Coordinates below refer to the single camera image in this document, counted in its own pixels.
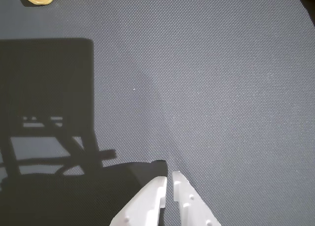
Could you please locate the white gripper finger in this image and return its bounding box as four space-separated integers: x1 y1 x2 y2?
172 171 221 226
109 176 168 226

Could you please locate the black textured mat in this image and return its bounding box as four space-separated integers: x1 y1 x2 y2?
0 0 315 226

